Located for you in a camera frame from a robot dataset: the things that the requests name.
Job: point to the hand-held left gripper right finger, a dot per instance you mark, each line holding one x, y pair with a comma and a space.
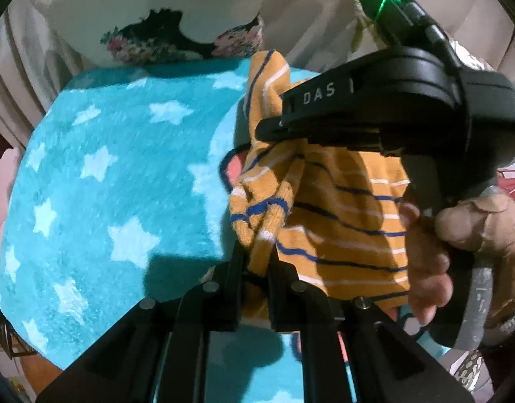
278, 298

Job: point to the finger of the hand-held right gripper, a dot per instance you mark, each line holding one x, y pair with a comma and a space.
291, 131

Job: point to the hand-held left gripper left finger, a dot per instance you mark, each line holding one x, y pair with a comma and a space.
234, 294

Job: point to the orange striped sweater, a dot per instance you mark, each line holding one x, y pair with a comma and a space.
345, 201

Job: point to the person's right hand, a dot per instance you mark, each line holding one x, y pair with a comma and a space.
463, 226

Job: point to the red object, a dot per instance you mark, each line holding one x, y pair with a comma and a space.
513, 182

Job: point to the teal star blanket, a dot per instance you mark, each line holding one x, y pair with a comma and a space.
115, 176

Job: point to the spotted cloth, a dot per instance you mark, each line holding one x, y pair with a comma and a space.
467, 369

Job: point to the white floral pillow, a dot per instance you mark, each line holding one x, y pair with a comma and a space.
115, 4

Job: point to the beige curtain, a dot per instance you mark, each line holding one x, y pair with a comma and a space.
26, 84

